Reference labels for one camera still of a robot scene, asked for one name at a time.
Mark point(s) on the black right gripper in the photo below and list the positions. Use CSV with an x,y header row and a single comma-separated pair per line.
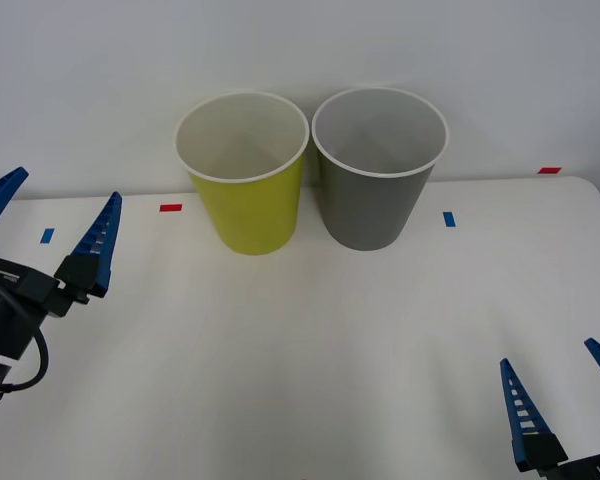
x,y
592,470

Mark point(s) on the yellow-green plastic bin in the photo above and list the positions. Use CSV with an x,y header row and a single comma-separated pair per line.
x,y
252,215

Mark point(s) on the grey plastic bin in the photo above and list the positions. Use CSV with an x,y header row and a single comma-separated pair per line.
x,y
370,210

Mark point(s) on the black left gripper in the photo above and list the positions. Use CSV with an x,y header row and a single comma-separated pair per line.
x,y
15,300

